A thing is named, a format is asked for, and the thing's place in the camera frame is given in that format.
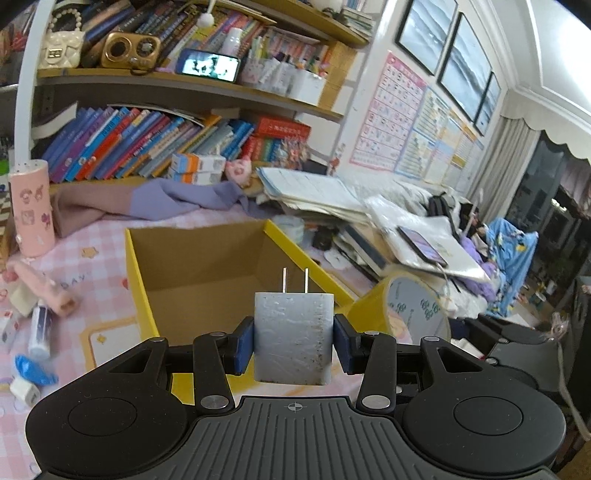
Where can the small framed picture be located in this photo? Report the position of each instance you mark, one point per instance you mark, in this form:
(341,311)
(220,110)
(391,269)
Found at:
(488,104)

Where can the blue plastic wrapper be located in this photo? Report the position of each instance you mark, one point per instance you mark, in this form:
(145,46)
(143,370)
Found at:
(32,369)

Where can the large white charger plug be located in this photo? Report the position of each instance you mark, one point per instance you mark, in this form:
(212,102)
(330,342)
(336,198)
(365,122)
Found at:
(293,337)

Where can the red boxed book set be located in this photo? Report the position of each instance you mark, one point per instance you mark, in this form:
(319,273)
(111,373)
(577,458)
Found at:
(277,138)

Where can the white round container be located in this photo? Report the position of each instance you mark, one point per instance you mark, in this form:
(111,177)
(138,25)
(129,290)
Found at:
(291,228)

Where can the wooden bookshelf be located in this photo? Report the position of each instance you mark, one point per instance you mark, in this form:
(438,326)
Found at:
(161,83)

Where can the pink sticker canister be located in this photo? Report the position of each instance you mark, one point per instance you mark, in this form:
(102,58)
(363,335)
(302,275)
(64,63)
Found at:
(32,207)

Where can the row of colourful books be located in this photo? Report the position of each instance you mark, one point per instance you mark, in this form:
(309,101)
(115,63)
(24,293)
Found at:
(138,143)

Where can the pink pig plush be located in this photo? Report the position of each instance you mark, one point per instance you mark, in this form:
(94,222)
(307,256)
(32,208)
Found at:
(238,170)

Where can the yellow cardboard box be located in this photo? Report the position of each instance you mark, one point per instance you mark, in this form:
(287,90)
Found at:
(207,263)

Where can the gold retro radio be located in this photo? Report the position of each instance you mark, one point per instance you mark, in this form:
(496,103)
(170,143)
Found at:
(131,50)

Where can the wooden chess box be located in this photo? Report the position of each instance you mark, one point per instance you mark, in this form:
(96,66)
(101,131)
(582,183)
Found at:
(4,203)

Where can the thick black white book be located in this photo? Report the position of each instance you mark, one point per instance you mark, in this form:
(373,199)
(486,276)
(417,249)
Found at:
(55,120)

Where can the white blue spray bottle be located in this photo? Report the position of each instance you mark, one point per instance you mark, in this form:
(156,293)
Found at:
(39,332)

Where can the pink fuzzy sock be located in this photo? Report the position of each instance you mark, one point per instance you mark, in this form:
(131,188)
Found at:
(51,290)

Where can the pink wall poster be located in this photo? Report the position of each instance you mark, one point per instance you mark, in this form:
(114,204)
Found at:
(388,110)

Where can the small black jar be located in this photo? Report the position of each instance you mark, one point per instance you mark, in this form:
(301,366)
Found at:
(324,239)

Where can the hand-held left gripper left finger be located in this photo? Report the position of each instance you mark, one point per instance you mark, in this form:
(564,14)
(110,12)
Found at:
(243,346)

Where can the beige foam block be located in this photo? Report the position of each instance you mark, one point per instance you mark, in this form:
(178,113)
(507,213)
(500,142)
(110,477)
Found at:
(23,302)

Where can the white stationery organizer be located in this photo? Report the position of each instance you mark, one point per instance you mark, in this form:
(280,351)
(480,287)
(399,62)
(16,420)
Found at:
(295,83)

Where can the white plastic folder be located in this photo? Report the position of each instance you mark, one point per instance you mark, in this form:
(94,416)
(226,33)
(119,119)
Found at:
(443,240)

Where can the small white charger plug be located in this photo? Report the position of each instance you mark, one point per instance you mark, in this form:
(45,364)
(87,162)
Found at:
(25,392)

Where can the orange white small carton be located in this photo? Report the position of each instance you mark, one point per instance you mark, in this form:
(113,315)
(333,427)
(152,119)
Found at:
(198,162)
(194,177)

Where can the grey curtain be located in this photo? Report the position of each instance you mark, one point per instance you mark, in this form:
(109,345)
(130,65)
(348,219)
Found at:
(503,166)

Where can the large framed picture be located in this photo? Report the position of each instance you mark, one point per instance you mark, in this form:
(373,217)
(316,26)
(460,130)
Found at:
(466,69)
(427,32)

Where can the phone with lit screen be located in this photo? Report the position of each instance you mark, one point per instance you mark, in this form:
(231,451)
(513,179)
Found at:
(210,65)

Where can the blue yellow wall poster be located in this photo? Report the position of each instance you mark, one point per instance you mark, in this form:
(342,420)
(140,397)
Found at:
(429,134)

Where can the black backpack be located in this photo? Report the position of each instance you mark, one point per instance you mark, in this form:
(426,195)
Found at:
(441,205)

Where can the pink checked tablecloth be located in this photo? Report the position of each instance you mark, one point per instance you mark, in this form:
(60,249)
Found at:
(92,244)

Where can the row of storybooks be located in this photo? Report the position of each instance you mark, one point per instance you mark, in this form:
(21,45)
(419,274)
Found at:
(184,27)

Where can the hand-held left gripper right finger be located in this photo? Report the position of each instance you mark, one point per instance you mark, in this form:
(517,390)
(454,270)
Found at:
(344,346)

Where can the red white small box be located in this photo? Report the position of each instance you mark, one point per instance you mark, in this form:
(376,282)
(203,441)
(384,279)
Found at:
(7,330)

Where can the stack of flat books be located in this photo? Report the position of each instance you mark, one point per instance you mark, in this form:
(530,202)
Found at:
(364,249)

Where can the purple and pink cloth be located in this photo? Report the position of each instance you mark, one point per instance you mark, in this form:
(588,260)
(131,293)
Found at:
(152,198)

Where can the stack of papers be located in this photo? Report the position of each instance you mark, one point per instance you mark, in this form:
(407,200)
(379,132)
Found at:
(314,189)

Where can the blue printed blanket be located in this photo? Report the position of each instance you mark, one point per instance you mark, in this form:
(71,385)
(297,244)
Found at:
(512,258)

